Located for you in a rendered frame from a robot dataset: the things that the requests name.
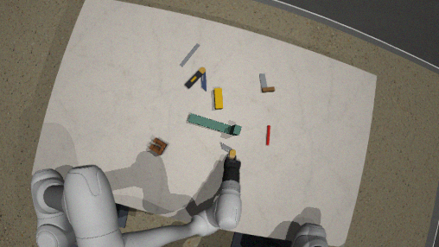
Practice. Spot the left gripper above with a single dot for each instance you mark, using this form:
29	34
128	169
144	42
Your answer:
231	175

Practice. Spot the yellow rectangular block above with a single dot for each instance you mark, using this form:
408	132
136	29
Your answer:
218	98

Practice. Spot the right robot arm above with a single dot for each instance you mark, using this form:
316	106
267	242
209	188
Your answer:
310	235

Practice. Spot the grey flat metal strip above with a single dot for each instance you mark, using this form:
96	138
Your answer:
189	55

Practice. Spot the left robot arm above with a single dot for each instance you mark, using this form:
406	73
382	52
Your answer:
86	202

